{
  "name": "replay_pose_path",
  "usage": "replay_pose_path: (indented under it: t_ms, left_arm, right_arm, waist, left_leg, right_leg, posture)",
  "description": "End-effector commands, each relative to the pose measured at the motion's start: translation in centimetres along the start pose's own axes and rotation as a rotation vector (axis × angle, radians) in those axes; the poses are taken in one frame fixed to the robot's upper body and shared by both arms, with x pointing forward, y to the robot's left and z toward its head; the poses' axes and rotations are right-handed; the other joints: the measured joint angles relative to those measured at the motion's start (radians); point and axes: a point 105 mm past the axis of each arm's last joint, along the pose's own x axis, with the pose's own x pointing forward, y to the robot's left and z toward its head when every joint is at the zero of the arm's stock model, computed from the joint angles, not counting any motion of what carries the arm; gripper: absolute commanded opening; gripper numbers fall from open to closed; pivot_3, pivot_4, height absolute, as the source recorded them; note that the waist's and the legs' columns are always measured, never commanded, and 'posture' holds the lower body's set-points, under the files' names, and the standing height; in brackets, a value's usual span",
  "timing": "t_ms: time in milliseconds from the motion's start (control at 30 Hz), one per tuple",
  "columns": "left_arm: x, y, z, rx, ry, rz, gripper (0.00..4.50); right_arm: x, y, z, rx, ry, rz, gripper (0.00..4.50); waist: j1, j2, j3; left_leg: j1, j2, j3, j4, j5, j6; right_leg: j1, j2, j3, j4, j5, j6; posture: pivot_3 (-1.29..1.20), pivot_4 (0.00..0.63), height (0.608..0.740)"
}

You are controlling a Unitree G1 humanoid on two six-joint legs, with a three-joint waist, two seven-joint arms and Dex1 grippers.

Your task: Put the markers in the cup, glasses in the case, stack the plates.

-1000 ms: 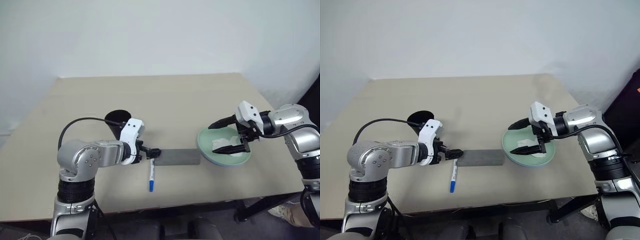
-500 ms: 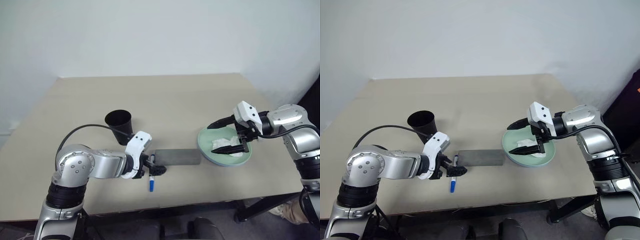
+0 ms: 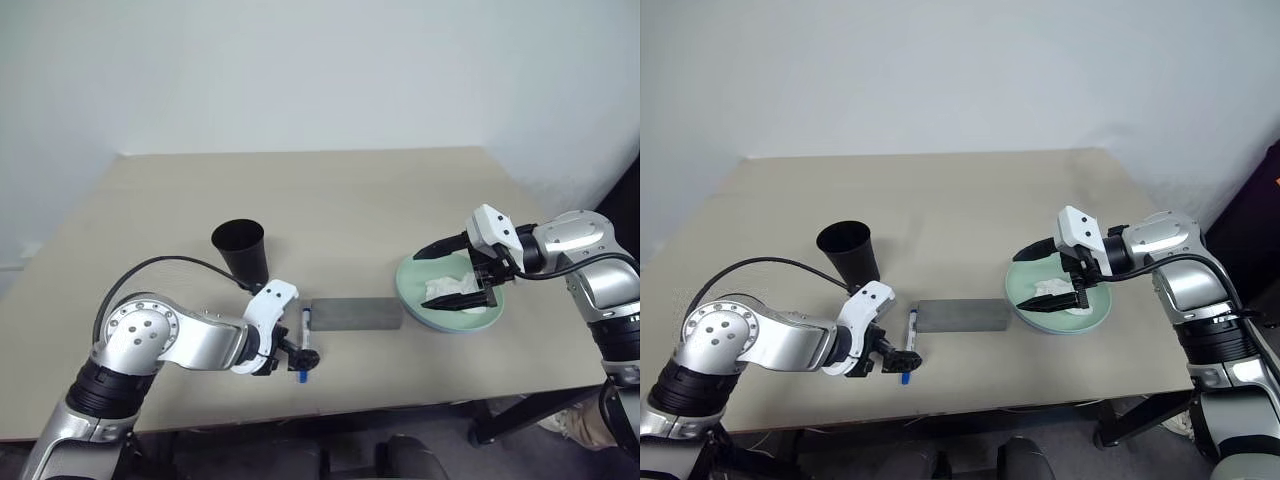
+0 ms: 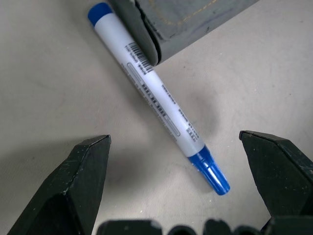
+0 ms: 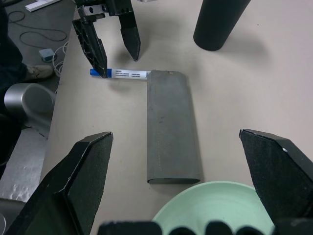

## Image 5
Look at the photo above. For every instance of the green round plate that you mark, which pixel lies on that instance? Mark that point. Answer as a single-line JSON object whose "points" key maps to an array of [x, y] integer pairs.
{"points": [[207, 205]]}

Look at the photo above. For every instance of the blue whiteboard marker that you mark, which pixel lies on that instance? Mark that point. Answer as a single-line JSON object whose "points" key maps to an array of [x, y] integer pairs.
{"points": [[127, 74]]}

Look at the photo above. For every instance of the silver robot body cylinder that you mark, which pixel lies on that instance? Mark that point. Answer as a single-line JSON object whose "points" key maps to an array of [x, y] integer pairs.
{"points": [[24, 100]]}

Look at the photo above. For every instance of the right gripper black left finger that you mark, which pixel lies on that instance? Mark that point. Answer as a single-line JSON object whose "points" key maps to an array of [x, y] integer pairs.
{"points": [[73, 186]]}

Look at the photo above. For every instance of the small blue grey box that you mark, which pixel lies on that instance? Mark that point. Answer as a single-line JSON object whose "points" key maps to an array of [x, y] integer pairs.
{"points": [[46, 54]]}

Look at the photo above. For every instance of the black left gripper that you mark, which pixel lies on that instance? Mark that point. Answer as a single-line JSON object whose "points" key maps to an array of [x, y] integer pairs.
{"points": [[117, 6]]}

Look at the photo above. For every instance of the grey glasses case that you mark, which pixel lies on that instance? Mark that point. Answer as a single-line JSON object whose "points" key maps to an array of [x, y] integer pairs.
{"points": [[171, 127]]}

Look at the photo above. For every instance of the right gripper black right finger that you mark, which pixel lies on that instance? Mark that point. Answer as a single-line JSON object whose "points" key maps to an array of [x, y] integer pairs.
{"points": [[281, 176]]}

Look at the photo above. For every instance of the black plastic cup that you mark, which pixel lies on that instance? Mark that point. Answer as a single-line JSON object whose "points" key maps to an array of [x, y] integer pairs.
{"points": [[217, 24]]}

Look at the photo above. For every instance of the beige shoe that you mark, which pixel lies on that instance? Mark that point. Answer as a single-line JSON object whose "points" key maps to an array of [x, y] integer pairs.
{"points": [[39, 72]]}

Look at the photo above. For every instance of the white flat board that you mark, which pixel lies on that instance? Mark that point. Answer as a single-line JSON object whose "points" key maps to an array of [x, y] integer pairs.
{"points": [[39, 5]]}

